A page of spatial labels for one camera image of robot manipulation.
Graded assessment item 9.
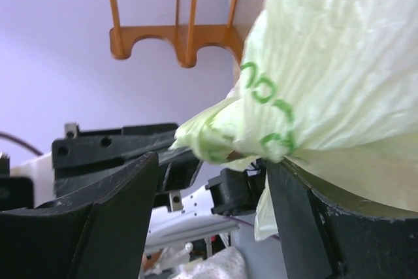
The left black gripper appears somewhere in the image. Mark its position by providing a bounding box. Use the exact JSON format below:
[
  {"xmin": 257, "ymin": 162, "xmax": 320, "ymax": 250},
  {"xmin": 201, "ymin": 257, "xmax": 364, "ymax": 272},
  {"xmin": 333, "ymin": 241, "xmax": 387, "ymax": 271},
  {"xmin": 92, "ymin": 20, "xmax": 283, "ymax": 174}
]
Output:
[{"xmin": 52, "ymin": 123, "xmax": 202, "ymax": 197}]

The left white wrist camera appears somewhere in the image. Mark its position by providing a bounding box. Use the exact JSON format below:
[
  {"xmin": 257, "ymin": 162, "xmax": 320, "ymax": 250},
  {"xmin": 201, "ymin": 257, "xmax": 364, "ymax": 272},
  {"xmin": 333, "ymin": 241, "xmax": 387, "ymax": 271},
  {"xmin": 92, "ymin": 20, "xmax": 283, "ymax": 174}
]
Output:
[{"xmin": 10, "ymin": 152, "xmax": 56, "ymax": 206}]

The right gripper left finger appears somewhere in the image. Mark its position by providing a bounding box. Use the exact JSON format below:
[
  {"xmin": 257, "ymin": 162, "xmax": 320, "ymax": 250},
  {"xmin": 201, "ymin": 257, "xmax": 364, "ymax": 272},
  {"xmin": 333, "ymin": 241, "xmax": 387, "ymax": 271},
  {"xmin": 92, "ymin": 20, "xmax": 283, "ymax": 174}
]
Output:
[{"xmin": 1, "ymin": 152, "xmax": 159, "ymax": 278}]

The light green plastic bag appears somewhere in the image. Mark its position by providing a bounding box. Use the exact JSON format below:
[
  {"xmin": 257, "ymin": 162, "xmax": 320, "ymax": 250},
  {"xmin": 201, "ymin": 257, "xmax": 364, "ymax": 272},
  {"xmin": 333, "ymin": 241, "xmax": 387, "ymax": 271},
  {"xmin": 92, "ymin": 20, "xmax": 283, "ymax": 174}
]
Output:
[{"xmin": 171, "ymin": 0, "xmax": 418, "ymax": 242}]

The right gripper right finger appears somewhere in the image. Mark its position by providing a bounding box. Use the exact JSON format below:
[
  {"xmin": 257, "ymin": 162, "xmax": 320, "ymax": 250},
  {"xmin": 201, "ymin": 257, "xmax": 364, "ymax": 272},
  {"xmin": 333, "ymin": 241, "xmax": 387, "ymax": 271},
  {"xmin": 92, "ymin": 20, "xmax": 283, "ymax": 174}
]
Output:
[{"xmin": 266, "ymin": 161, "xmax": 417, "ymax": 278}]

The brown wooden rack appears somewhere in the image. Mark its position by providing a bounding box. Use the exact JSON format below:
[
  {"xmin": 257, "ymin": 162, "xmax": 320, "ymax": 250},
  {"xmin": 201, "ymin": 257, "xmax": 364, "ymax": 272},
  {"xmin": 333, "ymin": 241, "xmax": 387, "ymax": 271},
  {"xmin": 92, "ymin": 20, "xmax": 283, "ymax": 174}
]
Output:
[{"xmin": 109, "ymin": 0, "xmax": 244, "ymax": 68}]

